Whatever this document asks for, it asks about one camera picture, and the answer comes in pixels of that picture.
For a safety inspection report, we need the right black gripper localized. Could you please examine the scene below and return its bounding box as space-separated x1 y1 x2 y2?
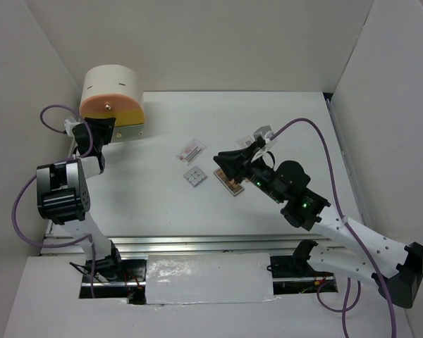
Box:
213 141 285 203

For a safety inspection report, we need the long brown eyeshadow palette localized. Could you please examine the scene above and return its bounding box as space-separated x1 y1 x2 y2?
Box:
214 168 244 196

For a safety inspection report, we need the pink top drawer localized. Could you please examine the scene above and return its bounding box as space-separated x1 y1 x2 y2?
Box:
80 94 139 116

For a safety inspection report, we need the yellow drawer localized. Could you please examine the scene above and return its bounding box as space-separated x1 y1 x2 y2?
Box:
114 108 145 127

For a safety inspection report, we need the white nine-pan palette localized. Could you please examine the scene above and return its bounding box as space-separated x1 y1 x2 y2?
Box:
183 166 208 187

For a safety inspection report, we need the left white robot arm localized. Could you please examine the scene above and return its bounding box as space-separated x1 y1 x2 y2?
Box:
36 118 124 282

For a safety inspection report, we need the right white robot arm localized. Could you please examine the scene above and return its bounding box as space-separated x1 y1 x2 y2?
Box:
213 144 423 308

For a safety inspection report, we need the right false lash box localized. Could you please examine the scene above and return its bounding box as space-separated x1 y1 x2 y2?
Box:
236 135 255 149

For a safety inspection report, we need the false lash box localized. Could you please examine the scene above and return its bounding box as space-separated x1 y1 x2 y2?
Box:
236 135 255 149
176 139 207 165

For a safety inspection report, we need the cream rounded drawer cabinet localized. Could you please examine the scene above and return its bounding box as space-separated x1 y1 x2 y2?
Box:
80 65 145 142

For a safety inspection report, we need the left false lash box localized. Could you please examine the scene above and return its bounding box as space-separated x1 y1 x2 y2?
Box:
176 139 207 165

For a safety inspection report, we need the white foil cover sheet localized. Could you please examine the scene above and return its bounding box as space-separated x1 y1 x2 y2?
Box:
145 253 275 305

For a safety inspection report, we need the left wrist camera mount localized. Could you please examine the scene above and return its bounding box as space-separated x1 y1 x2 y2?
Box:
63 117 79 137

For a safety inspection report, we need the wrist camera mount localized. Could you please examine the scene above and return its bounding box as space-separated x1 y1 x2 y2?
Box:
63 117 79 137
252 125 277 162

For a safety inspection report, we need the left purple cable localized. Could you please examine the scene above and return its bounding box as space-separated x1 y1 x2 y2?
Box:
12 104 97 299

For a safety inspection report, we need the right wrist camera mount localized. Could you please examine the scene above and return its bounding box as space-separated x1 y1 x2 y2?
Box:
252 125 277 162

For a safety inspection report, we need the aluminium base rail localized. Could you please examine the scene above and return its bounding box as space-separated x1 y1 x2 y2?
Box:
42 234 332 256

